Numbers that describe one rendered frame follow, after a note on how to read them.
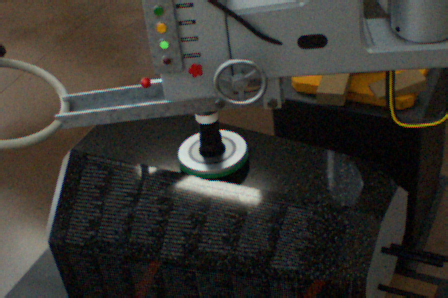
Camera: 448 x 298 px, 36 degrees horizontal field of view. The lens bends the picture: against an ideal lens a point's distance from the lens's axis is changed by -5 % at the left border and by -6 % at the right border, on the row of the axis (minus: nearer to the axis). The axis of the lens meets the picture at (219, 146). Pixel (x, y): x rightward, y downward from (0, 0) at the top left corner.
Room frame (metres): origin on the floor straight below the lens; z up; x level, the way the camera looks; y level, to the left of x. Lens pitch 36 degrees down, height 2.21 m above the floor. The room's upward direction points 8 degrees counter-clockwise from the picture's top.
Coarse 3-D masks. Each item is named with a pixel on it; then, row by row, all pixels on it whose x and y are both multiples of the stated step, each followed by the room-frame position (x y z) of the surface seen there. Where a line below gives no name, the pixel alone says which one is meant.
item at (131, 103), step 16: (256, 80) 1.88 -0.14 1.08; (64, 96) 1.95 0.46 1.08; (80, 96) 1.94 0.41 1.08; (96, 96) 1.94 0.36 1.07; (112, 96) 1.93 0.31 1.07; (128, 96) 1.93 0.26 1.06; (144, 96) 1.92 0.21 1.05; (160, 96) 1.91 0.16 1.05; (80, 112) 1.83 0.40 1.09; (96, 112) 1.83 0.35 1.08; (112, 112) 1.82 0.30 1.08; (128, 112) 1.81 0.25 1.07; (144, 112) 1.81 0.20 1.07; (160, 112) 1.80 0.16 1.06; (176, 112) 1.80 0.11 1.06; (192, 112) 1.79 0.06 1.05; (64, 128) 1.84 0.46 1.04
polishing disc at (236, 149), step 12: (228, 132) 1.93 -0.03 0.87; (192, 144) 1.89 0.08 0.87; (228, 144) 1.87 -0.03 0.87; (240, 144) 1.86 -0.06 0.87; (180, 156) 1.84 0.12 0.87; (192, 156) 1.83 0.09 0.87; (228, 156) 1.80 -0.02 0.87; (240, 156) 1.79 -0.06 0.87; (192, 168) 1.77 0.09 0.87; (204, 168) 1.76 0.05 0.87; (216, 168) 1.75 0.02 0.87; (228, 168) 1.75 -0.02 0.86
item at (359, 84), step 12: (372, 72) 2.33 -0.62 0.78; (384, 72) 2.32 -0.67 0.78; (396, 72) 2.31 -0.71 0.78; (300, 84) 2.32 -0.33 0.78; (312, 84) 2.30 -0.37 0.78; (360, 84) 2.26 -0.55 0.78; (348, 96) 2.22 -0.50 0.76; (360, 96) 2.19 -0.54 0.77; (372, 96) 2.17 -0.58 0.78; (396, 96) 2.14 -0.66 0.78; (408, 96) 2.13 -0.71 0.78; (396, 108) 2.12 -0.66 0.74
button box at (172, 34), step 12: (144, 0) 1.74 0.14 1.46; (156, 0) 1.73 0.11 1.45; (168, 0) 1.73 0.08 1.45; (144, 12) 1.74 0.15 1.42; (168, 12) 1.73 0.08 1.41; (168, 24) 1.73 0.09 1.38; (156, 36) 1.73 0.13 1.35; (168, 36) 1.73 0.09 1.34; (156, 48) 1.73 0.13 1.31; (180, 48) 1.73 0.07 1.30; (156, 60) 1.74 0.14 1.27; (180, 60) 1.73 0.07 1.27; (156, 72) 1.74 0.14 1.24; (168, 72) 1.73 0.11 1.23
